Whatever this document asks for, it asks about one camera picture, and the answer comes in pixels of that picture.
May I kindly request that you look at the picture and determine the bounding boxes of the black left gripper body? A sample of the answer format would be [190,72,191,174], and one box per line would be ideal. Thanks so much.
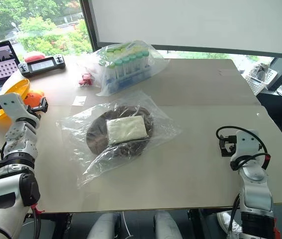
[25,103,41,118]

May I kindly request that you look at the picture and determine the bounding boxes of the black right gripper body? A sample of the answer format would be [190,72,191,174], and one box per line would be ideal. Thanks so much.
[227,135,239,157]

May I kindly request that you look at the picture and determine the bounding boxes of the brown fabric garment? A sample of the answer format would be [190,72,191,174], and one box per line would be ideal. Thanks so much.
[86,105,154,157]

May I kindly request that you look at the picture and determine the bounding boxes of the clear plastic bag with contents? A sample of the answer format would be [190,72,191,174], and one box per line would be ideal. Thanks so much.
[55,90,183,188]

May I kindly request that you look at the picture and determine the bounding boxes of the orange plastic object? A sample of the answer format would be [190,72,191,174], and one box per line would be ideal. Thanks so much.
[22,90,45,107]

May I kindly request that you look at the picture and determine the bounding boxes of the yellow plastic bowl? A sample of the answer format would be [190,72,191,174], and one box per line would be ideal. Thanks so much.
[0,78,31,119]

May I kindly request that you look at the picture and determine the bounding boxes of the black handheld remote controller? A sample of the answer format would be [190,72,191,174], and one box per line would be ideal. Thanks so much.
[17,55,66,78]

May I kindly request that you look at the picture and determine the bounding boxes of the white paper label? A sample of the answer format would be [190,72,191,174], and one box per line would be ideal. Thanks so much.
[73,96,87,106]

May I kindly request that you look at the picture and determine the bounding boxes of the red soft cushion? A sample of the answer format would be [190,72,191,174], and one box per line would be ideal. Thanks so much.
[23,50,48,63]

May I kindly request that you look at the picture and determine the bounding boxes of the red toy vehicle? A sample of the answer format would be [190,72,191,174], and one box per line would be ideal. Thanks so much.
[79,73,94,88]

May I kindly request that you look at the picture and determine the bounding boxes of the small clear plastic bag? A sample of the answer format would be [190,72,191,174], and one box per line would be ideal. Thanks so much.
[75,60,104,89]

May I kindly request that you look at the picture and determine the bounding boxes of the white perforated basket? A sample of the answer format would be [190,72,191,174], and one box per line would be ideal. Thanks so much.
[245,63,279,96]

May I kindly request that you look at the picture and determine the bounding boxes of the white shoe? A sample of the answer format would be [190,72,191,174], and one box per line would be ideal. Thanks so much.
[216,211,242,235]

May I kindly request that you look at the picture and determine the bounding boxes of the grey crumpled basket contents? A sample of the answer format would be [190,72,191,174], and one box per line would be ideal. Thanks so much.
[251,63,270,81]

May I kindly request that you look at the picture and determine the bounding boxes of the teal capped sample tube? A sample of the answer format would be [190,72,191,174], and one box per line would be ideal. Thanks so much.
[108,62,117,82]
[115,59,124,79]
[129,54,137,74]
[136,52,144,72]
[122,56,131,77]
[142,50,151,70]

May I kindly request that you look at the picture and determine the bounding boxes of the white folded packet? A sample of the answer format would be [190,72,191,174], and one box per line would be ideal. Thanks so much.
[105,115,149,145]

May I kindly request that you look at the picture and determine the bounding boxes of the blue sample tube rack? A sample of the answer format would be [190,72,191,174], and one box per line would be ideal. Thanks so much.
[104,66,154,91]

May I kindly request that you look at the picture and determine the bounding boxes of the grey rounded shape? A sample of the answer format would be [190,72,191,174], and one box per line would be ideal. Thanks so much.
[154,210,183,239]
[87,212,122,239]

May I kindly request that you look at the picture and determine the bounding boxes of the clear plastic tube bag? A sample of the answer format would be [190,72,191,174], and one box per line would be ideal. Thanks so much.
[94,39,170,98]

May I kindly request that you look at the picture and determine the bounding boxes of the white board panel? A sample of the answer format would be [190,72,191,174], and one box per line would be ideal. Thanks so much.
[87,0,282,59]

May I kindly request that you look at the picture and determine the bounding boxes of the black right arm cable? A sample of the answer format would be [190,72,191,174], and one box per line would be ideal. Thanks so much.
[216,126,271,173]

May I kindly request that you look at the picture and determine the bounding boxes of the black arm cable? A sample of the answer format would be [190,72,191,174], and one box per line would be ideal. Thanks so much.
[216,126,271,173]
[30,203,43,239]

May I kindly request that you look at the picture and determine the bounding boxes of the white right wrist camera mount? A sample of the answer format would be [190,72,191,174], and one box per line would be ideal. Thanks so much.
[231,129,260,163]

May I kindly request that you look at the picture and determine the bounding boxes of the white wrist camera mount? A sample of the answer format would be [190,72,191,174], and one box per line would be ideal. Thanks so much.
[0,93,29,118]
[231,129,260,163]

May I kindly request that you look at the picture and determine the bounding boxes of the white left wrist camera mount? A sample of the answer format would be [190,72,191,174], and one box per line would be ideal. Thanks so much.
[0,93,29,118]

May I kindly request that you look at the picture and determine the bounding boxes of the black window frame post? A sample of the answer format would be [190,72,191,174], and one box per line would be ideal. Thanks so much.
[79,0,99,51]

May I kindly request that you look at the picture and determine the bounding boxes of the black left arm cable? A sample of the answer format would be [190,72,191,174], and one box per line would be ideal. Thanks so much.
[30,203,43,239]

